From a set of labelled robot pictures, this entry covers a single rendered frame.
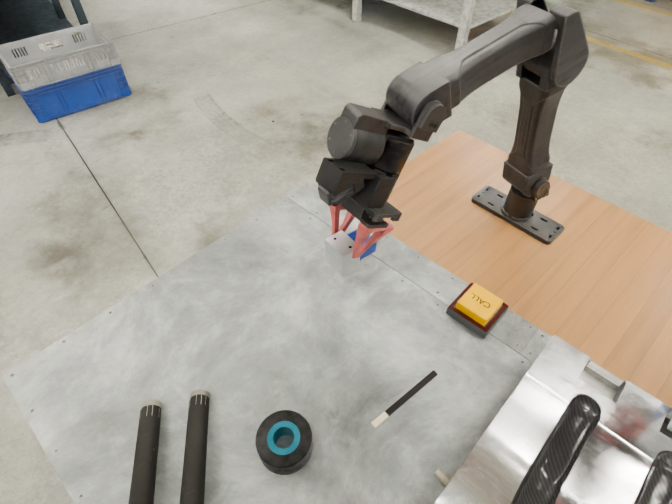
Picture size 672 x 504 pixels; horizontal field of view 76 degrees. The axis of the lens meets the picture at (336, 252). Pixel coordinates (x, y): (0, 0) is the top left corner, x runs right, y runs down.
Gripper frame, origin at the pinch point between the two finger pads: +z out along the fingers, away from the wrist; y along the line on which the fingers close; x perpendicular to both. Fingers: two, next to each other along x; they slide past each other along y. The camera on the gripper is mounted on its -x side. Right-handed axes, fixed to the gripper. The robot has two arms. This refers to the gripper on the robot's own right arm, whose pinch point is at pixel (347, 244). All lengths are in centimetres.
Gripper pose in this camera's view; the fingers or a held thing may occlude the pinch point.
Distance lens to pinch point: 72.0
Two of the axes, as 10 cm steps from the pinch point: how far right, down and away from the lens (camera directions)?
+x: 7.0, -0.9, 7.1
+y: 6.1, 5.8, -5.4
